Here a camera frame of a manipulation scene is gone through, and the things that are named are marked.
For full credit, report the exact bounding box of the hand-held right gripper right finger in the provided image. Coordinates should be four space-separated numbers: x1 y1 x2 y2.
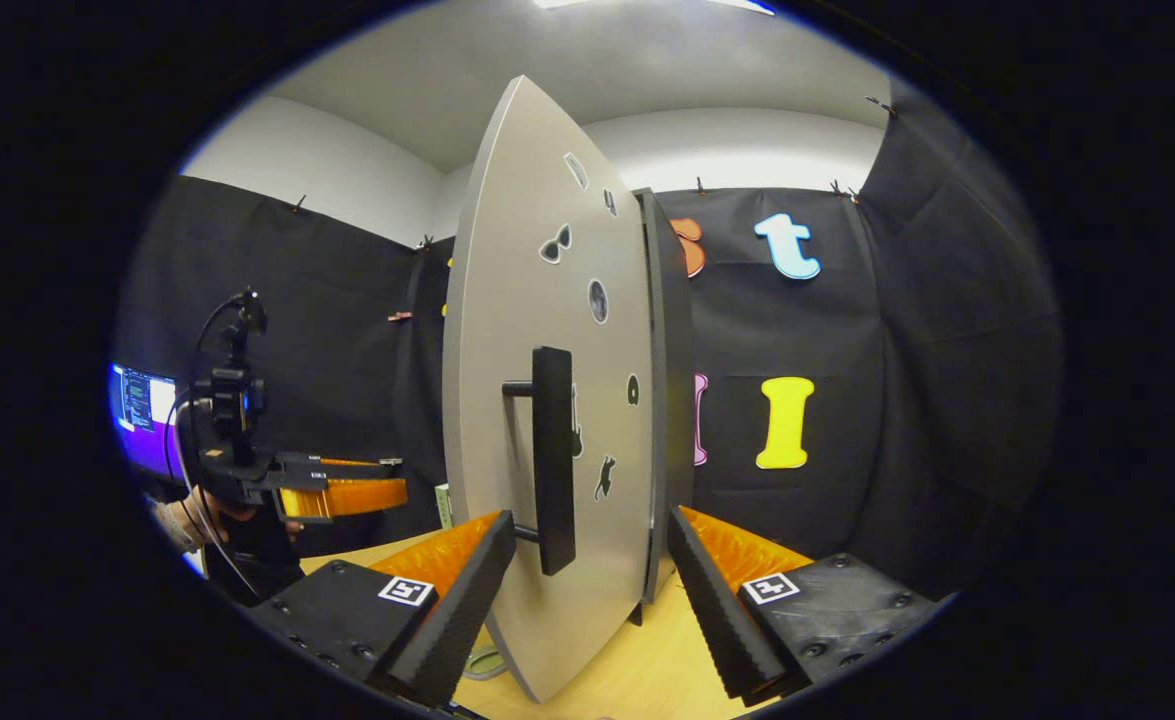
666 504 945 707

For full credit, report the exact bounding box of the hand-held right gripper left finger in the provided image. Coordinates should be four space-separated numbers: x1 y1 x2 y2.
245 509 518 708

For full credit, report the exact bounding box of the light green coaster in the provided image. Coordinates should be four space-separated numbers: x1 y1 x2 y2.
461 644 509 683

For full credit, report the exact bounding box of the grey cabinet door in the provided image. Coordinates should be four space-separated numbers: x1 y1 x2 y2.
441 75 660 703

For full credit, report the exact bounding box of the computer monitor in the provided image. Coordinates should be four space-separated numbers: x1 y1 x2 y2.
109 361 181 482

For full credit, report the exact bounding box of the black backdrop cloth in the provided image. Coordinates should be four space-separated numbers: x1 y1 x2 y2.
112 80 1063 601

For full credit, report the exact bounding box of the black cable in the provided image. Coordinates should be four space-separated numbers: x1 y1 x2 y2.
161 297 263 601

